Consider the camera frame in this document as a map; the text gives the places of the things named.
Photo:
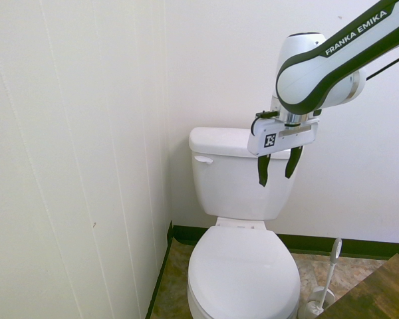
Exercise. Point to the white toilet seat lid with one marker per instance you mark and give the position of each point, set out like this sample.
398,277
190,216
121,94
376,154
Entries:
242,262

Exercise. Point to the white flush lever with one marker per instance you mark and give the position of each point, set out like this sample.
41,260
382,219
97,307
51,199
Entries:
203,159

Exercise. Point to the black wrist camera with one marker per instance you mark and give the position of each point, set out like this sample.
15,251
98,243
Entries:
265,115

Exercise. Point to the white Franka Emika robot arm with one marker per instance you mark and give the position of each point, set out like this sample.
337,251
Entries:
319,76

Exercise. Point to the white toilet brush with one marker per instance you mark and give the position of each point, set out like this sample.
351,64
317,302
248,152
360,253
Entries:
330,269

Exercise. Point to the white toilet bowl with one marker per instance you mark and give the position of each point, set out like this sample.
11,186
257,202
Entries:
199,307

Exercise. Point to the brown wooden table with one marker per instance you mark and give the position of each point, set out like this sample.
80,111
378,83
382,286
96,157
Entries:
374,292

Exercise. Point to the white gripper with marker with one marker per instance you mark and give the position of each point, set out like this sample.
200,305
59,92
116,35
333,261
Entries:
287,135

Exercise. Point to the white toilet brush holder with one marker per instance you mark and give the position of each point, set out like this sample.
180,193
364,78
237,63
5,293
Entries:
314,304

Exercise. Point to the white toilet tank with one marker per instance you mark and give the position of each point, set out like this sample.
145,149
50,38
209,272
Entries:
239,189

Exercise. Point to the white toilet tank lid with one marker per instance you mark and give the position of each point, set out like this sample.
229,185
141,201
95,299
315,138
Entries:
222,141

